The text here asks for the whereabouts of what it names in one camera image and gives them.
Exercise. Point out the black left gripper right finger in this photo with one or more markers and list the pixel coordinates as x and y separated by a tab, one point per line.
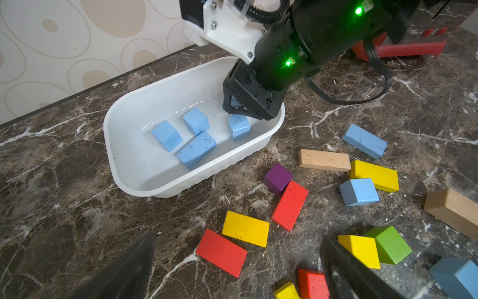
348	278

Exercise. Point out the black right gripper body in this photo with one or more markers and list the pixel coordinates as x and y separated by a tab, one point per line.
309	34

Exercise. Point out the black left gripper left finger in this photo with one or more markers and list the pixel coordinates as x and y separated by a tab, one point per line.
126	277

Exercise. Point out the small blue block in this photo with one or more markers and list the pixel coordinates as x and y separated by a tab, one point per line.
358	192
196	121

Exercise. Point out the long blue block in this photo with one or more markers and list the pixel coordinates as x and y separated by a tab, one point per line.
366	142
196	150

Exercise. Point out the small blue cube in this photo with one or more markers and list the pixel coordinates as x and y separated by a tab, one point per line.
234	102

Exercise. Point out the small yellow cube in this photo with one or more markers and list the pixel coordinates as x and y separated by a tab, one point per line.
362	248

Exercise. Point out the small red cube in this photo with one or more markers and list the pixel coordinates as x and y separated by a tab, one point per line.
312	285

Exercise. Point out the green cube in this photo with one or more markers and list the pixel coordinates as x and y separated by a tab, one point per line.
391	247

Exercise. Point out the narrow yellow block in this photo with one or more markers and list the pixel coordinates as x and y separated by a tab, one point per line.
287	291

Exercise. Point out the red silver toaster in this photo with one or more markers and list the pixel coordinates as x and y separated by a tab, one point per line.
401	50

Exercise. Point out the long red block middle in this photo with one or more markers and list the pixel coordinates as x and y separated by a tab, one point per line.
290	205

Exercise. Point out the long red block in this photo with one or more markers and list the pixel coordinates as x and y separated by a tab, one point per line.
222	253
290	205

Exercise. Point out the long red block left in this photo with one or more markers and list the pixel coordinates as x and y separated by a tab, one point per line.
222	253

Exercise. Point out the long yellow block right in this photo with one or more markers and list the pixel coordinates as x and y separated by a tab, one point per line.
384	179

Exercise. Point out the long yellow block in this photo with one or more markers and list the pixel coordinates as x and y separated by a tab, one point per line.
384	179
247	229

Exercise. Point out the long tan block upper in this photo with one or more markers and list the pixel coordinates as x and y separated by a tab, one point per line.
324	160

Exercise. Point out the long yellow block left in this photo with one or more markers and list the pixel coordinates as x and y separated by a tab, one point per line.
247	229

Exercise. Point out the purple block upper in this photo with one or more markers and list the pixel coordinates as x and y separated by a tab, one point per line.
277	179

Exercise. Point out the tan block right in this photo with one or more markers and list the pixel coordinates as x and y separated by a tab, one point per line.
455	210

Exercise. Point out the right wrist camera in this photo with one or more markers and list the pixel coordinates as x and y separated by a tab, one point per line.
222	24

